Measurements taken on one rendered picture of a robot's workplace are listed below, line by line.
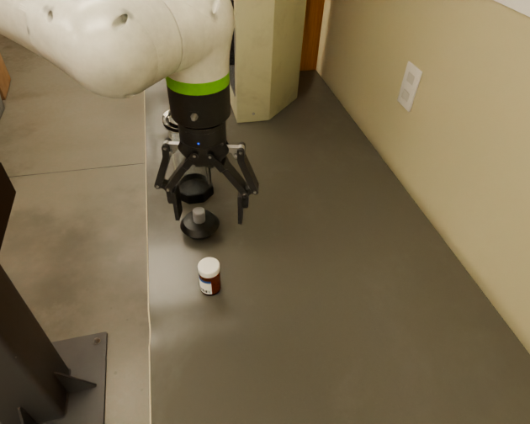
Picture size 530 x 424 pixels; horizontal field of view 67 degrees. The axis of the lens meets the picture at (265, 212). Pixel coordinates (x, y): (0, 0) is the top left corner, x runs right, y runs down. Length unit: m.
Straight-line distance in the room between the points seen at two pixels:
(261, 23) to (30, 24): 0.80
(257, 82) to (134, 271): 1.24
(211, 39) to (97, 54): 0.15
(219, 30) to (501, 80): 0.59
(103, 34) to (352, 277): 0.67
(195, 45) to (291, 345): 0.54
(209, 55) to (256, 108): 0.81
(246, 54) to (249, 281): 0.70
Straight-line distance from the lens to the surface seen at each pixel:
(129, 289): 2.10
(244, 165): 0.67
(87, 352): 1.95
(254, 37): 1.26
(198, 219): 0.93
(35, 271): 2.34
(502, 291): 1.00
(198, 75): 0.57
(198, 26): 0.53
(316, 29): 1.72
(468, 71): 1.01
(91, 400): 1.84
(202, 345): 0.79
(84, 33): 0.47
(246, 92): 1.32
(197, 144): 0.63
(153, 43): 0.48
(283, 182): 1.11
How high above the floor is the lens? 1.63
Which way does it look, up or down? 43 degrees down
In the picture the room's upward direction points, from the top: 3 degrees clockwise
